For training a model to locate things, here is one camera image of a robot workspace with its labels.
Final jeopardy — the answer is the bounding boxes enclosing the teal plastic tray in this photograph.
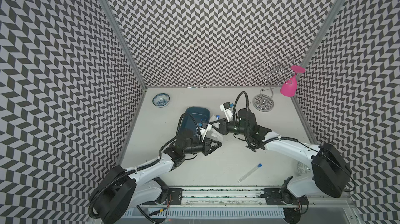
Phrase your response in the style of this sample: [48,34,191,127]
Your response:
[178,106,210,135]

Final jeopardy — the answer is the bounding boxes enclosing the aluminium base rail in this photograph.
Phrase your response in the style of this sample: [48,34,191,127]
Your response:
[116,186,363,224]

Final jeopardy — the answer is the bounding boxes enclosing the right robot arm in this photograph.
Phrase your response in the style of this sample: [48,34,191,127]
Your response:
[210,109,352,205]

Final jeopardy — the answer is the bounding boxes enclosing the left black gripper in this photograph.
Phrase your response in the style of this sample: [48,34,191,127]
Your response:
[183,136,222,155]

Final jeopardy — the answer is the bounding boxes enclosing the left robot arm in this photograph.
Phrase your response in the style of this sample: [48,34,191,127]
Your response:
[88,129,223,224]

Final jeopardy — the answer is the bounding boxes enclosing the blue white ceramic bowl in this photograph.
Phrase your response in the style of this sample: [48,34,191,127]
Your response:
[152,93,170,108]

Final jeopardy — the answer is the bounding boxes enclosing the chrome wire glass rack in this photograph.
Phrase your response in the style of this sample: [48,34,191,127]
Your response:
[253,52,292,112]

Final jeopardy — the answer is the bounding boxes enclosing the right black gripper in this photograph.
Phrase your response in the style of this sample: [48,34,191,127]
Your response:
[208,118,249,136]

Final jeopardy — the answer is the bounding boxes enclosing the pink plastic wine glass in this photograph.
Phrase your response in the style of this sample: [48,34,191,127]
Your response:
[280,65,306,97]

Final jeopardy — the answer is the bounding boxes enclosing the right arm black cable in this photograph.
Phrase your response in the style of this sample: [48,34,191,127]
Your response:
[233,91,251,137]

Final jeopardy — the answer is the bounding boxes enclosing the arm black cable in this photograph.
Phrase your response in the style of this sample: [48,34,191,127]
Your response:
[233,91,251,137]
[158,112,204,159]

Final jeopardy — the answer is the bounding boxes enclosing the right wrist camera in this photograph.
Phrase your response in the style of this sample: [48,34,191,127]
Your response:
[220,102,234,122]

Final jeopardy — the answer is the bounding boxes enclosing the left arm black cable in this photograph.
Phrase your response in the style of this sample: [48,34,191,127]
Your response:
[158,112,204,159]

